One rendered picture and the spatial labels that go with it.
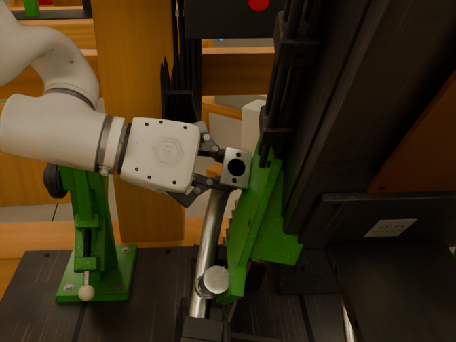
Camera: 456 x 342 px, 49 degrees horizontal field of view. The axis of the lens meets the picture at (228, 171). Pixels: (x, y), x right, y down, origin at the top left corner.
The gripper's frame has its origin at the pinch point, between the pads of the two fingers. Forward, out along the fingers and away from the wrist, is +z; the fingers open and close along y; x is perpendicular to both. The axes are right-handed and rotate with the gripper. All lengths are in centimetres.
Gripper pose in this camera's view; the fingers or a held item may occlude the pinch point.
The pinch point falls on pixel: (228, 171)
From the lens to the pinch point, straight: 73.4
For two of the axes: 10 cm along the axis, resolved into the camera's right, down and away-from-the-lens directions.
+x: -2.2, 2.7, 9.4
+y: 1.5, -9.4, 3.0
